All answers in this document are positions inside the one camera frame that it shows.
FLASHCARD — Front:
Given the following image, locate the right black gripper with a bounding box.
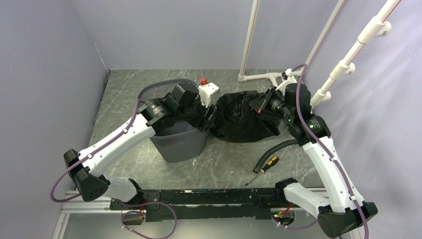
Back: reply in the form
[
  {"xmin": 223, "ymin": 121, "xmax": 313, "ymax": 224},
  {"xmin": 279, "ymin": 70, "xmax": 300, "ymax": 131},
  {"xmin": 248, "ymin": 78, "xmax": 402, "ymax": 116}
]
[{"xmin": 249, "ymin": 85, "xmax": 295, "ymax": 122}]

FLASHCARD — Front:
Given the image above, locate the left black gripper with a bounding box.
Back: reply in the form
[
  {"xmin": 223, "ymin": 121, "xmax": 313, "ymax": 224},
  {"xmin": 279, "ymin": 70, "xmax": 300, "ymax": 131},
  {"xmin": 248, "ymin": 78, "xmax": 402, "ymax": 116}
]
[{"xmin": 177, "ymin": 95, "xmax": 216, "ymax": 132}]

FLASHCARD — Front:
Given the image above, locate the black trash bag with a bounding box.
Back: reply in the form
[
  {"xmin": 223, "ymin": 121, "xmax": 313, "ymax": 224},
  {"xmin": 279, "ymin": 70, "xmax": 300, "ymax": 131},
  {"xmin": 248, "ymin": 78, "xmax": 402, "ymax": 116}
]
[{"xmin": 210, "ymin": 91, "xmax": 281, "ymax": 143}]

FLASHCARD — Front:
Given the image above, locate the grey mesh trash bin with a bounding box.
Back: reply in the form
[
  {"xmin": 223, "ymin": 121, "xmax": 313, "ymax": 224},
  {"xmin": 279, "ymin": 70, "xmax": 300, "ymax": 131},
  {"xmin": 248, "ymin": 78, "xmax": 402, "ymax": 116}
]
[{"xmin": 138, "ymin": 79, "xmax": 206, "ymax": 163}]

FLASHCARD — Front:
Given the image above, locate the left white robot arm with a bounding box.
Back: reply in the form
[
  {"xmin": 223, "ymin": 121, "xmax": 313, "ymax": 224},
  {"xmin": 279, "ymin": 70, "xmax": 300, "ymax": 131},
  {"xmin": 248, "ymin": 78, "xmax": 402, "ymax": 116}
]
[{"xmin": 64, "ymin": 81, "xmax": 219, "ymax": 209}]

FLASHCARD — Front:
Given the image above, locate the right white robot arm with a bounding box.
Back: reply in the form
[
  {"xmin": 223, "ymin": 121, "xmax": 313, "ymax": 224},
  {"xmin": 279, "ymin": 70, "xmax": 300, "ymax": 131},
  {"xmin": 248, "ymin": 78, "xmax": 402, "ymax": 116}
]
[{"xmin": 249, "ymin": 83, "xmax": 378, "ymax": 239}]

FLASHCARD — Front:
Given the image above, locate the yellow black screwdriver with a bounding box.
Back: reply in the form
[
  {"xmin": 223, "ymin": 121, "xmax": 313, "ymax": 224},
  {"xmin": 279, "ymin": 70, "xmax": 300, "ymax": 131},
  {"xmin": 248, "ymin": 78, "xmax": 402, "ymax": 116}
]
[{"xmin": 245, "ymin": 156, "xmax": 280, "ymax": 186}]

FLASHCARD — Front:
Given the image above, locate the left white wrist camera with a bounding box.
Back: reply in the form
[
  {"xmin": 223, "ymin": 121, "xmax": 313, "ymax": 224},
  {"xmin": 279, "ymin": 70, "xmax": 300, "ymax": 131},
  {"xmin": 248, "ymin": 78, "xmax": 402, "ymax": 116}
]
[{"xmin": 197, "ymin": 78, "xmax": 220, "ymax": 108}]

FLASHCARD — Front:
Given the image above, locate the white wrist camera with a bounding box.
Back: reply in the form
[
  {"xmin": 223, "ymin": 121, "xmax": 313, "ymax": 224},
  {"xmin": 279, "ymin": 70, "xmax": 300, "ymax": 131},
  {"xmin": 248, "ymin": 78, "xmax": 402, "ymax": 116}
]
[
  {"xmin": 276, "ymin": 69, "xmax": 297, "ymax": 96},
  {"xmin": 197, "ymin": 78, "xmax": 220, "ymax": 108}
]

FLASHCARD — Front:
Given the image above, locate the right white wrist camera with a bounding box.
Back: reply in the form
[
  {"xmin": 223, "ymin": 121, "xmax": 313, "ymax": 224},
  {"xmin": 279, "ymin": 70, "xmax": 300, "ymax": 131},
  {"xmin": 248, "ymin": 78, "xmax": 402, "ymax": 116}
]
[{"xmin": 276, "ymin": 69, "xmax": 297, "ymax": 96}]

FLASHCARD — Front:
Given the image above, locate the black corrugated hose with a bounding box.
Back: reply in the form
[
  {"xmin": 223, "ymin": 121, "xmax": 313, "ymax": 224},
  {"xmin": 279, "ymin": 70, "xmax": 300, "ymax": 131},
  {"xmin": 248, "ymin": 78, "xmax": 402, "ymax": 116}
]
[{"xmin": 253, "ymin": 138, "xmax": 299, "ymax": 174}]

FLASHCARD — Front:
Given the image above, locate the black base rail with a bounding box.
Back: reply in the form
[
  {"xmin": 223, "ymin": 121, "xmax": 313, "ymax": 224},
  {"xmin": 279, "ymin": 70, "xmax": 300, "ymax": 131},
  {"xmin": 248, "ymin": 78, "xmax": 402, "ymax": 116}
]
[{"xmin": 110, "ymin": 188, "xmax": 290, "ymax": 222}]

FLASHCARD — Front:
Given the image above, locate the white PVC pipe frame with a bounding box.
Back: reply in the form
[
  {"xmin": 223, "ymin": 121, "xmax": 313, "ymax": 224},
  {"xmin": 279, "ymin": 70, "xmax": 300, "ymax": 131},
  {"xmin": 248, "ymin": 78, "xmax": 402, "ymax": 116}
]
[{"xmin": 237, "ymin": 0, "xmax": 401, "ymax": 109}]

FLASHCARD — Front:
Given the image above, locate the aluminium extrusion rail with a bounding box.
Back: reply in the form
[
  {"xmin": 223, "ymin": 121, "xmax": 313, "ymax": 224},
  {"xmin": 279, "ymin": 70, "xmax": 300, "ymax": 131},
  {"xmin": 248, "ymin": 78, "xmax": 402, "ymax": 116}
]
[{"xmin": 60, "ymin": 196, "xmax": 111, "ymax": 214}]

